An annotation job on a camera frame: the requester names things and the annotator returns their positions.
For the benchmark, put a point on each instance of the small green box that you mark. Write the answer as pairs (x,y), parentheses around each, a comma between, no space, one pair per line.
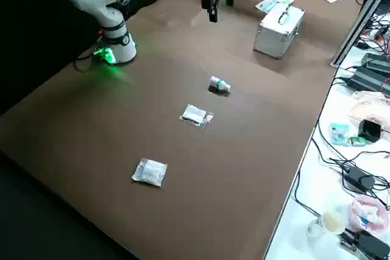
(357,142)

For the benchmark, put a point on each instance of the white disinfectant bottle green band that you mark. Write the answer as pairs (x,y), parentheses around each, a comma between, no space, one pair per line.
(220,84)

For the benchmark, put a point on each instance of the paper cup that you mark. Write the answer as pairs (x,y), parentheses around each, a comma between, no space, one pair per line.
(332,222)

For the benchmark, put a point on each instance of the clear plastic cup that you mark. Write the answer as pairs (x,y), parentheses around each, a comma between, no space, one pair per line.
(314,231)

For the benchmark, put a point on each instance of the teal printed packet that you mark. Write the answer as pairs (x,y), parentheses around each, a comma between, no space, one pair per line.
(338,133)

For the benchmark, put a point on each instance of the beige plastic bag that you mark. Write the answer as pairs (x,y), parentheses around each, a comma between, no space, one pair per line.
(371,107)

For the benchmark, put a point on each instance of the aluminium frame post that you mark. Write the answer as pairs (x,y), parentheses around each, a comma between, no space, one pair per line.
(350,37)

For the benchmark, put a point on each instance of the wide blue-white flat packet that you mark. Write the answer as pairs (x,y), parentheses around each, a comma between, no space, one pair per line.
(271,1)

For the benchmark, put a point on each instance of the flat black device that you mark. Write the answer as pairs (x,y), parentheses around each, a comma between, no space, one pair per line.
(373,246)

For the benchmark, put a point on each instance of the pink bowl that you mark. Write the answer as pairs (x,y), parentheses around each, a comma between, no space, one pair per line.
(358,208)

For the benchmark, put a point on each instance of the silver gauze packet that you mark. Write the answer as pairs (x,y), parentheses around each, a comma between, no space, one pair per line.
(150,172)

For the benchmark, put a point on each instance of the aluminium first-aid case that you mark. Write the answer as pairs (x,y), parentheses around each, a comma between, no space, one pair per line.
(274,37)

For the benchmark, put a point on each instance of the small black box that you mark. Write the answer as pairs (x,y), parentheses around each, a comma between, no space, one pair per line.
(369,132)

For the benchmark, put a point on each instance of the black power supply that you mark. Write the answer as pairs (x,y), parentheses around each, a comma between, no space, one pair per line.
(374,60)
(368,80)

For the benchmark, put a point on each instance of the clear bag white bandage roll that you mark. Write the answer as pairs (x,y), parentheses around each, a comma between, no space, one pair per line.
(195,115)

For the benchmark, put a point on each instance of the black power adapter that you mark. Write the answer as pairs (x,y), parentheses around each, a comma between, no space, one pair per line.
(358,179)

